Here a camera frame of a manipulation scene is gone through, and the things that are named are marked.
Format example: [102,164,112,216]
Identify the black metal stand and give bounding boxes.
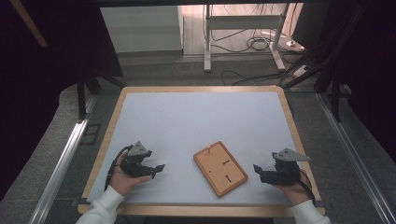
[279,3,368,123]
[76,66,127,121]

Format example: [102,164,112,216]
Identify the wooden beam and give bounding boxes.
[8,0,50,49]

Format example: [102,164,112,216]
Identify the wooden picture frame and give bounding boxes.
[192,140,249,199]

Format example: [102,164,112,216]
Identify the dark curtain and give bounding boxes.
[292,0,396,155]
[0,0,124,202]

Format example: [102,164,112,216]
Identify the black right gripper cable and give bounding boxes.
[298,169,318,207]

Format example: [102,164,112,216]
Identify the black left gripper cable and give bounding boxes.
[104,144,134,191]

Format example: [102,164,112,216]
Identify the white power strip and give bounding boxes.
[291,64,310,78]
[285,38,308,52]

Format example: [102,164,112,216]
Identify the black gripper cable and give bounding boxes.
[104,144,134,191]
[298,169,318,207]

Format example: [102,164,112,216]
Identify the aluminium rail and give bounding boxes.
[27,92,98,224]
[315,92,396,224]

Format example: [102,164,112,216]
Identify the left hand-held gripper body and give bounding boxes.
[119,141,157,179]

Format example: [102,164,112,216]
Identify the white cabinet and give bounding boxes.
[100,5,184,54]

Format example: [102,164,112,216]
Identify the tangle of black floor cables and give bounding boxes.
[210,4,307,54]

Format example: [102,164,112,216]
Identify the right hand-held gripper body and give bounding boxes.
[260,147,312,187]

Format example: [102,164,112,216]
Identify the white metal desk frame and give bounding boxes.
[203,3,291,74]

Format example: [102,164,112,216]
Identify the white table mat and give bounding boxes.
[87,91,314,206]

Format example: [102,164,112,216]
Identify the person's left hand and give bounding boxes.
[108,148,154,197]

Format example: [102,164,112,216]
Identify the long black floor cable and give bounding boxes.
[220,69,285,87]

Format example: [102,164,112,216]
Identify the person's right hand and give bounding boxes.
[272,169,312,206]

